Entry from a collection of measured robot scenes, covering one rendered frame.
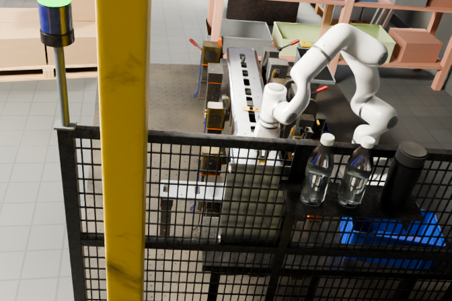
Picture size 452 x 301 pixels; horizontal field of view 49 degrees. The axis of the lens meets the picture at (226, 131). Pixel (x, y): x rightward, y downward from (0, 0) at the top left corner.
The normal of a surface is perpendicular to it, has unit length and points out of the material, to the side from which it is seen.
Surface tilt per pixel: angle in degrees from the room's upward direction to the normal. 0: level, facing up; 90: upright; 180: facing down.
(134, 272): 90
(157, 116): 0
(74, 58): 90
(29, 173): 0
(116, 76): 90
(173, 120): 0
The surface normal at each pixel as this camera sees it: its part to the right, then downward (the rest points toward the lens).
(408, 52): 0.19, 0.58
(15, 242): 0.11, -0.82
